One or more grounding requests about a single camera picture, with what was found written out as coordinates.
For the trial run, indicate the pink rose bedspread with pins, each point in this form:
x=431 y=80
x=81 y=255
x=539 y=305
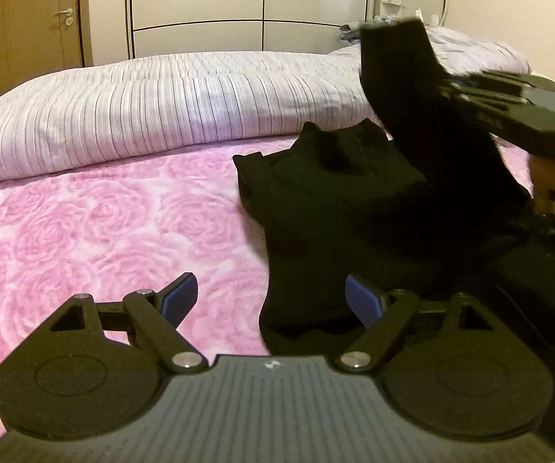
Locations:
x=139 y=224

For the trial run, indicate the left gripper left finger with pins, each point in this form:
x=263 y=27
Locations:
x=155 y=317

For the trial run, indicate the wooden door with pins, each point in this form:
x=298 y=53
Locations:
x=38 y=37

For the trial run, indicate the striped white duvet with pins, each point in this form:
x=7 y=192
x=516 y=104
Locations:
x=80 y=117

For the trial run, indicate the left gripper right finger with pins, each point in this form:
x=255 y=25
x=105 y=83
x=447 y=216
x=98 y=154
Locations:
x=385 y=317

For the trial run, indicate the black zip jacket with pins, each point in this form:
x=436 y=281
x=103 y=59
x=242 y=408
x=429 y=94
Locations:
x=417 y=198

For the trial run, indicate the white wardrobe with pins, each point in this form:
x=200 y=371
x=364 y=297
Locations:
x=128 y=29

